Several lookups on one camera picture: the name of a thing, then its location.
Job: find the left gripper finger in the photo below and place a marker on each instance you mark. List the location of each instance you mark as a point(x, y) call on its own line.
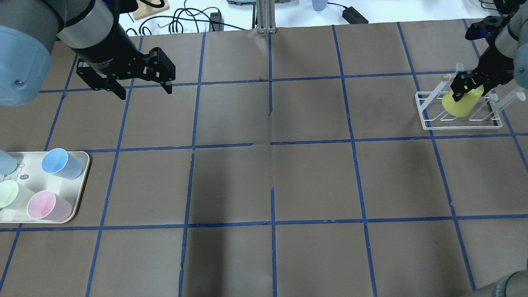
point(167, 86)
point(115, 87)

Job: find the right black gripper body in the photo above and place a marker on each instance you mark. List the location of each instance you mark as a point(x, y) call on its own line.
point(491, 62)

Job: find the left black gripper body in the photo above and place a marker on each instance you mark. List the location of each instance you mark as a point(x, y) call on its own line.
point(108, 48)

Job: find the yellow plastic cup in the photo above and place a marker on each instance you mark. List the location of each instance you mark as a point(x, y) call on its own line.
point(464, 106)

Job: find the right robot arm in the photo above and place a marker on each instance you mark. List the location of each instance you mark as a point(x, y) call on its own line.
point(512, 42)

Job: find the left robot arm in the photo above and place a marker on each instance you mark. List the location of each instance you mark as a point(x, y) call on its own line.
point(91, 28)

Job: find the blue plastic cup near pink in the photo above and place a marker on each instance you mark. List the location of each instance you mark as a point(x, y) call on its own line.
point(60, 163)

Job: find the light blue plastic cup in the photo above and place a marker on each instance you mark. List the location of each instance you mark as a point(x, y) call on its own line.
point(8, 164)

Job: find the cream plastic cup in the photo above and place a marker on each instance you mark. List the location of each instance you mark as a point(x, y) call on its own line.
point(14, 196)

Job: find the blue cup on desk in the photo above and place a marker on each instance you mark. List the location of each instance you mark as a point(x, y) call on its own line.
point(319, 5)

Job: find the wooden stand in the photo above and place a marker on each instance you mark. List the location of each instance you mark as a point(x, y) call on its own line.
point(148, 8)

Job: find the white plastic tray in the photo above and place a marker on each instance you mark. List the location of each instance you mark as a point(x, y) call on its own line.
point(30, 175)

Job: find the black power adapter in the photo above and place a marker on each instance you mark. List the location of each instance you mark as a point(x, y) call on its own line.
point(352, 16)

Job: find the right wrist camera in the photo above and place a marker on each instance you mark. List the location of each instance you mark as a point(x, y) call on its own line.
point(488, 28)

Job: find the white wire cup rack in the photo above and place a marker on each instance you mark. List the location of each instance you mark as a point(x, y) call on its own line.
point(486, 115)

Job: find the aluminium frame post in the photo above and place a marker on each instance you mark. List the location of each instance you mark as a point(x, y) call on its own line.
point(265, 13)

